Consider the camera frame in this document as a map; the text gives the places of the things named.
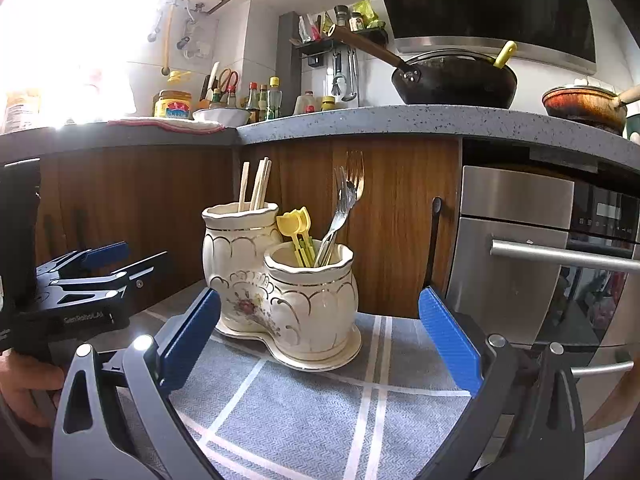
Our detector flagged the bamboo chopstick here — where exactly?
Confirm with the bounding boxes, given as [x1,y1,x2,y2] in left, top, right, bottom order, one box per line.
[250,158,266,210]
[238,160,250,212]
[252,157,271,210]
[257,157,272,209]

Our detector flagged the yellow tulip spoon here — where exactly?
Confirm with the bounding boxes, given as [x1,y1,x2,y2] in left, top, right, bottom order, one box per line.
[296,207,316,268]
[276,211,306,268]

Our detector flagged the silver fork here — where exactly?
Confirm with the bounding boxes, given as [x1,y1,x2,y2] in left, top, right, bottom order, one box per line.
[314,166,349,268]

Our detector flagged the gold fork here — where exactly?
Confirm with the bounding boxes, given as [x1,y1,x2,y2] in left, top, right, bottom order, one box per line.
[316,151,364,266]

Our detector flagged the silver flower-end spoon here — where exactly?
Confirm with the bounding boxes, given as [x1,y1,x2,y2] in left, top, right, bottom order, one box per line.
[316,179,357,266]

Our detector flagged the person's left hand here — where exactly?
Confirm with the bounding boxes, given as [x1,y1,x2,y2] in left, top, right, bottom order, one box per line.
[0,349,65,428]

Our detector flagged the grey plaid table cloth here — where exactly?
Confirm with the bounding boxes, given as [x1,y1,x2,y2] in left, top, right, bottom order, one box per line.
[169,314,471,479]

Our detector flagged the stainless steel oven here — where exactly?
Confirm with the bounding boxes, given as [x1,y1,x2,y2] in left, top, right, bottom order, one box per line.
[446,140,639,430]

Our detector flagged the red edged cloth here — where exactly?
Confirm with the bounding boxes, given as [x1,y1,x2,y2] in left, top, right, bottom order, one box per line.
[107,117,224,136]

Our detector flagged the yellow lid jar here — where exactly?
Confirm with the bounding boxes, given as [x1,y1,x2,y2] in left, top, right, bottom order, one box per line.
[153,90,192,119]

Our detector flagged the cream ceramic utensil holder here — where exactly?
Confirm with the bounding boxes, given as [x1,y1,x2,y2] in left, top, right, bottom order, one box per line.
[202,203,361,372]

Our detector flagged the white bowl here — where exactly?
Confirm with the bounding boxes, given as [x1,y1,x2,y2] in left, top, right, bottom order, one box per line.
[193,107,250,128]

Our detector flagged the wooden cabinet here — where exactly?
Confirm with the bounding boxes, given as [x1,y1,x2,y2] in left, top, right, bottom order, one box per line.
[35,134,461,318]

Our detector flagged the dark sauce bottle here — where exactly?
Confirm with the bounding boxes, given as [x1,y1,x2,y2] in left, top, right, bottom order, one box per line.
[245,81,260,124]

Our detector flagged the brown clay pot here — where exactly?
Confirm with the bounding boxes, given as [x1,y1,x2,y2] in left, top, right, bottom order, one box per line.
[541,86,639,136]

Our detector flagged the black wok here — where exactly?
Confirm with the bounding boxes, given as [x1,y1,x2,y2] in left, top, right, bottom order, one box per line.
[329,25,518,110]

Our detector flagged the black range hood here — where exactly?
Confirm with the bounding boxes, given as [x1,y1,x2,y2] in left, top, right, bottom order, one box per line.
[383,0,597,75]

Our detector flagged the red handled scissors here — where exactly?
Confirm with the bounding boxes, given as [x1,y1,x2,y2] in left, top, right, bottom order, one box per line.
[218,68,240,94]

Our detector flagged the black wall spice rack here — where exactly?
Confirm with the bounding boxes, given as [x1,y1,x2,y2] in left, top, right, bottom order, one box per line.
[278,10,390,118]

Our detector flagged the yellow spatula handle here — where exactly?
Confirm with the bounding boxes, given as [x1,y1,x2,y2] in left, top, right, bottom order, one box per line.
[494,40,518,68]

